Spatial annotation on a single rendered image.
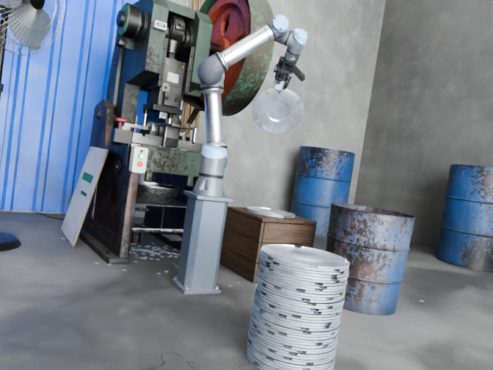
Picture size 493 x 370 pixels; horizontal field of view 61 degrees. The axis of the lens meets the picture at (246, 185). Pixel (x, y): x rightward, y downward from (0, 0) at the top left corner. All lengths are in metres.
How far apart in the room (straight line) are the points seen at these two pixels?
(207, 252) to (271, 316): 0.70
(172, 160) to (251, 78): 0.68
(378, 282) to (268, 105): 1.10
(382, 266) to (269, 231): 0.59
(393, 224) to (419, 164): 3.14
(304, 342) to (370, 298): 0.84
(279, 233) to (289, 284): 1.02
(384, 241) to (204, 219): 0.84
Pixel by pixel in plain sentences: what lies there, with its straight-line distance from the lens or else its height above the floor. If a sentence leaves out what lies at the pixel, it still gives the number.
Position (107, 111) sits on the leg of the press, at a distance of 2.83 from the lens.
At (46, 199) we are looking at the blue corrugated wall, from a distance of 3.67.
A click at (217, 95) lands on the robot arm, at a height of 0.93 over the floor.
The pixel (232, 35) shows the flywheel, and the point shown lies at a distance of 2.87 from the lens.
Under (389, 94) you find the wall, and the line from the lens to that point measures 5.59.
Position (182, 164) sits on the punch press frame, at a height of 0.56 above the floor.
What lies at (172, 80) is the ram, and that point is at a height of 1.05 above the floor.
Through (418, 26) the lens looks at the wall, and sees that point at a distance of 5.65.
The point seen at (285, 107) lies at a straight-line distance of 2.41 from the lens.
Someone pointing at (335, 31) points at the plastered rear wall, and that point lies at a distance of 5.33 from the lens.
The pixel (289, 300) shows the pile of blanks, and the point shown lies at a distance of 1.30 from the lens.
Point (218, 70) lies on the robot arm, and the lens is 2.01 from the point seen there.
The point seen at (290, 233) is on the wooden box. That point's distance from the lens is 2.34.
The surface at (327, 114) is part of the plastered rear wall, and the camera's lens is 5.17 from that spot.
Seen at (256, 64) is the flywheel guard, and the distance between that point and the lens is 2.58.
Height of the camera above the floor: 0.63
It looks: 3 degrees down
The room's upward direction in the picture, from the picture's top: 8 degrees clockwise
